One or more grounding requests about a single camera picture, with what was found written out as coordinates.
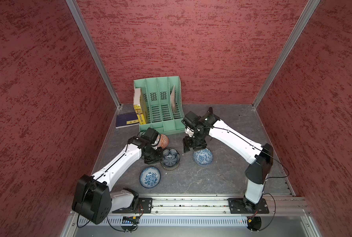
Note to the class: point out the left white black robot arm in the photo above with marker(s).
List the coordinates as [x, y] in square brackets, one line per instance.
[94, 199]

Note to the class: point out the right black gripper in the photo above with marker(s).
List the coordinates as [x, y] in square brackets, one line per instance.
[188, 142]

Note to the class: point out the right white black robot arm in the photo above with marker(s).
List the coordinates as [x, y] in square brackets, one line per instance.
[258, 156]

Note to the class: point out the blue floral rimmed bowl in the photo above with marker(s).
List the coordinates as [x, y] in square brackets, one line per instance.
[150, 177]

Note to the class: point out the aluminium mounting rail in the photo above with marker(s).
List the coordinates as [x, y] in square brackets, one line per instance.
[218, 205]

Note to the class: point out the thin book in organizer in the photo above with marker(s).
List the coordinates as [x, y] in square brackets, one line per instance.
[173, 99]

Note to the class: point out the yellow book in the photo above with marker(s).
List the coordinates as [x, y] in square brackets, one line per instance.
[141, 112]

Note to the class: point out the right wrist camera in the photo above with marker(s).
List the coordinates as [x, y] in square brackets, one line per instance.
[191, 121]

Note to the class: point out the orange patterned bowl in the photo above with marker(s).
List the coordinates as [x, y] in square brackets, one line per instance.
[164, 141]

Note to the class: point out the dark blue book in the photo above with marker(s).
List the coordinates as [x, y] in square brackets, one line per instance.
[128, 119]

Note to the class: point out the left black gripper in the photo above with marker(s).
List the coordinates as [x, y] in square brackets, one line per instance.
[158, 158]

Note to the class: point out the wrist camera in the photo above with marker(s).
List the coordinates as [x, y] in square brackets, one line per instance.
[152, 136]
[191, 121]

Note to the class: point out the green plastic file organizer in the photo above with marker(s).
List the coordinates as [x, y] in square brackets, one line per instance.
[156, 94]

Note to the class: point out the white green lattice bowl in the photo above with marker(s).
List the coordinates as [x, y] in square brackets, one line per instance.
[169, 168]

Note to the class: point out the dark flower shaped bowl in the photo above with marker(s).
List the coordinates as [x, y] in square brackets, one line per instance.
[171, 157]

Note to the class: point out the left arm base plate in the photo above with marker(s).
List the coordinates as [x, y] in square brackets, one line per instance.
[143, 206]

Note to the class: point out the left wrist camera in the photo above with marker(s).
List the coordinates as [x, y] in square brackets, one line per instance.
[152, 136]

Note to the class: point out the blue swirl pattern bowl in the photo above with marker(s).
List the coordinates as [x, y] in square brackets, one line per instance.
[203, 157]

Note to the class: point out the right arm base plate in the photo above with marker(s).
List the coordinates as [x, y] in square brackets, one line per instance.
[241, 206]

